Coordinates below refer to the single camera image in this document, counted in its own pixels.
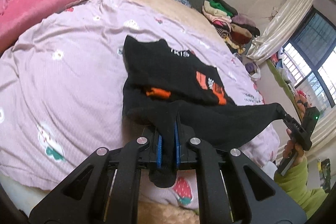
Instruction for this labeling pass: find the black sweatshirt with orange cuffs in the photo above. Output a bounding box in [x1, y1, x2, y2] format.
[123, 36, 285, 188]

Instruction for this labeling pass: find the green sleeved right forearm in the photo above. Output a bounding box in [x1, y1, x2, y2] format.
[274, 157, 329, 219]

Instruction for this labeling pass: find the pile of folded clothes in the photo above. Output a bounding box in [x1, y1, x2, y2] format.
[202, 0, 260, 55]

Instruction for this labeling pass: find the person's right hand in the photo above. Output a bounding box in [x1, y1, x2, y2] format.
[282, 139, 307, 167]

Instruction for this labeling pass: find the green window sill ledge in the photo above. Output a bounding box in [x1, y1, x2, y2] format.
[266, 60, 302, 121]

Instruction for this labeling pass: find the dark framed window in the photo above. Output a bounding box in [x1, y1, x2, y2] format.
[283, 7, 335, 112]

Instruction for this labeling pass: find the lilac strawberry bear bedsheet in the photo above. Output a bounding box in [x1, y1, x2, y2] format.
[0, 0, 280, 212]

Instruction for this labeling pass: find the cream satin curtain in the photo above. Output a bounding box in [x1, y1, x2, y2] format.
[247, 0, 314, 64]

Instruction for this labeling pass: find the beige fuzzy mattress cover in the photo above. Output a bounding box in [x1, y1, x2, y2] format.
[130, 0, 228, 47]

